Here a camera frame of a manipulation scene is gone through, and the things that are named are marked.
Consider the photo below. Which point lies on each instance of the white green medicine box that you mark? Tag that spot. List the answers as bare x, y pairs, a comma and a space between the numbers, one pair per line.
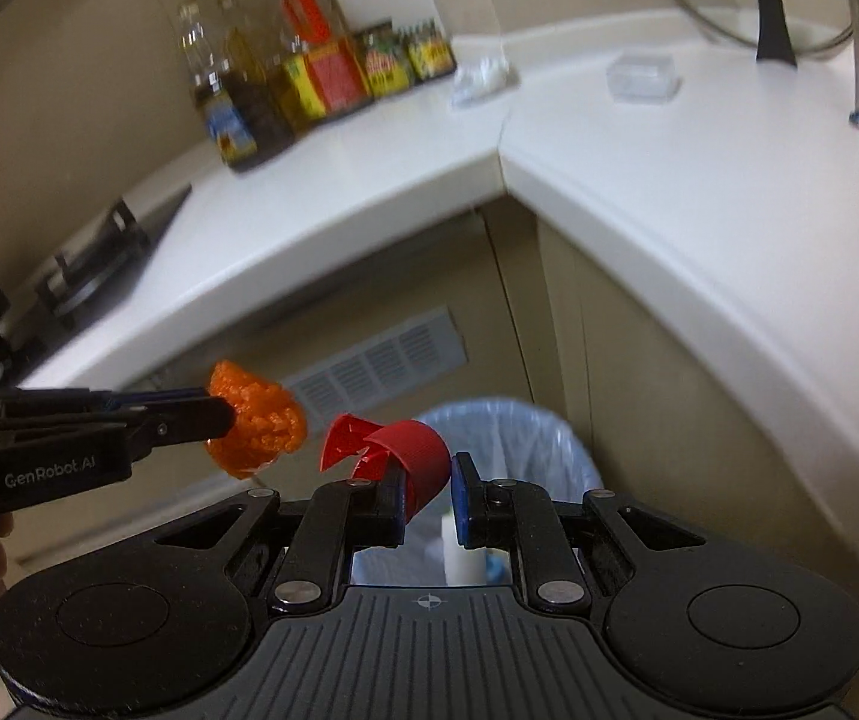
463, 551

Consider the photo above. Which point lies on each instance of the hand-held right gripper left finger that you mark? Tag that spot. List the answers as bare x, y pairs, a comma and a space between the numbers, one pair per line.
392, 502

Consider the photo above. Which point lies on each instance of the black gas stove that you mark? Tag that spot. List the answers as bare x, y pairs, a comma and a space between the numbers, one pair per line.
84, 270

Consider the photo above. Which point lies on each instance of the dark sauce bottle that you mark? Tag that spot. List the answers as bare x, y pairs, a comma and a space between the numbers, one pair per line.
257, 101

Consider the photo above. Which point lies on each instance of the oil bottle with yellow label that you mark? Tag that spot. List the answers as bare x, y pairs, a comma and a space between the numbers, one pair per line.
298, 82

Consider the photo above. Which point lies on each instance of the beige kitchen cabinet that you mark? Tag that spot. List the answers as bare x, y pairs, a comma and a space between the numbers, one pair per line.
594, 330

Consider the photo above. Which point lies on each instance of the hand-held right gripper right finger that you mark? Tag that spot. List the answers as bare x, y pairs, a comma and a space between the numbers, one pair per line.
461, 499

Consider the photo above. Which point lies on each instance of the clear bottle with blue label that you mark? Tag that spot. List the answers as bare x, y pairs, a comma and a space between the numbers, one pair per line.
223, 112

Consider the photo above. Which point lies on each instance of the red labelled seasoning bottle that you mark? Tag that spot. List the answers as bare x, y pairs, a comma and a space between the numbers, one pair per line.
332, 67

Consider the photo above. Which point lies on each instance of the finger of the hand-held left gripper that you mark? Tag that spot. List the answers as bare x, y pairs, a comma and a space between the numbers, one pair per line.
189, 424
159, 396

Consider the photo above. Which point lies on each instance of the clear plastic box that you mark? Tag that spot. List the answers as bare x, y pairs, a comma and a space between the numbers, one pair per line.
643, 79

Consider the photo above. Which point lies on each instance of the bright orange wrapper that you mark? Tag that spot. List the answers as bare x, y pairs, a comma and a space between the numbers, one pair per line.
264, 420

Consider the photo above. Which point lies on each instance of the grey vent grille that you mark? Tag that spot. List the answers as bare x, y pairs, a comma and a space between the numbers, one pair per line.
377, 364

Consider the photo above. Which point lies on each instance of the jar with red yellow label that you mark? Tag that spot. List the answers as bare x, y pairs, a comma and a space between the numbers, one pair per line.
386, 64

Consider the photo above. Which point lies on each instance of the red plastic piece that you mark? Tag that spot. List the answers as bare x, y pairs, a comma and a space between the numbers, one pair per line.
407, 457

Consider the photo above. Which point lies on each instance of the bag-lined blue trash bin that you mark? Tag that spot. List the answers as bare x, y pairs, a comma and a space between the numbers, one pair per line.
542, 450

